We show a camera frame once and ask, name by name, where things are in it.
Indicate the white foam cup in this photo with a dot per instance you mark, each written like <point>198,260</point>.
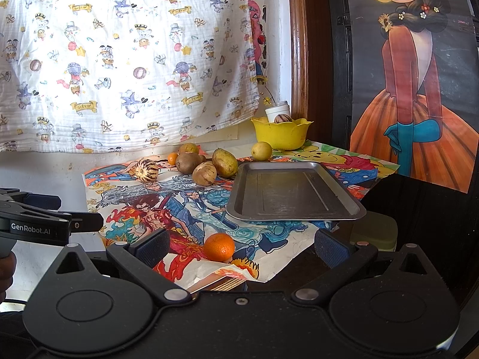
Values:
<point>280,108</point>

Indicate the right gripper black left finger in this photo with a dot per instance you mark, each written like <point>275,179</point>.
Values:
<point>135,263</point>

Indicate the large brown-green fruit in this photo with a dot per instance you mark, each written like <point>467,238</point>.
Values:
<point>189,148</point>

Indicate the brown kiwi fruit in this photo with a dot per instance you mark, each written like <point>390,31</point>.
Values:
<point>186,162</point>

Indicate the striped pepino in bowl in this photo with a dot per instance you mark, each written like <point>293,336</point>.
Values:
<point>283,117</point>

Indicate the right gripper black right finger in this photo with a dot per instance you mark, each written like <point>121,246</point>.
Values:
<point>344,261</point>

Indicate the large orange mandarin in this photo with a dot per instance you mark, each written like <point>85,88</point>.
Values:
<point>219,247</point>

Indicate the colourful cartoon drawing mat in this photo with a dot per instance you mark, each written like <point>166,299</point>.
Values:
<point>191,213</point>

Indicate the girl in orange dress poster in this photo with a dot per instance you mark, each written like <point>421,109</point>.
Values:
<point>407,122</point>

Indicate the small orange kumquat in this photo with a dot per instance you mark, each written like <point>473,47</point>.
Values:
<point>172,158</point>

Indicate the round yellow lemon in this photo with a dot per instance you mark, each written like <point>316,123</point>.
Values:
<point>261,151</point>

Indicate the pale green plastic container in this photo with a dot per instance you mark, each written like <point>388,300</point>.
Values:
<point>377,229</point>

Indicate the striped pepino melon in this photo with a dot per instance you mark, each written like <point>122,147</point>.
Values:
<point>146,170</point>

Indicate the brown wooden frame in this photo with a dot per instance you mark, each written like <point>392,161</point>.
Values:
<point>312,66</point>

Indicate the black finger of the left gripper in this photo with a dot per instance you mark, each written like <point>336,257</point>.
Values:
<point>86,222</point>
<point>44,201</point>

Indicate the white cartoon print cloth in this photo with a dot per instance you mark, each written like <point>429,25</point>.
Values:
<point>90,76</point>

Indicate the green yellow pear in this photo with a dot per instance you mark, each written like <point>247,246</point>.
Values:
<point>225,163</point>

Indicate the grey metal tray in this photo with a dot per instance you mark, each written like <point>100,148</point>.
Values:
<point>290,191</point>

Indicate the yellow plastic bowl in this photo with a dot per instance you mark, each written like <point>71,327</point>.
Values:
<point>283,136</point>

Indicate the person's left hand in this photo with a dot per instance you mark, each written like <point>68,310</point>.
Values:
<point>7,271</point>

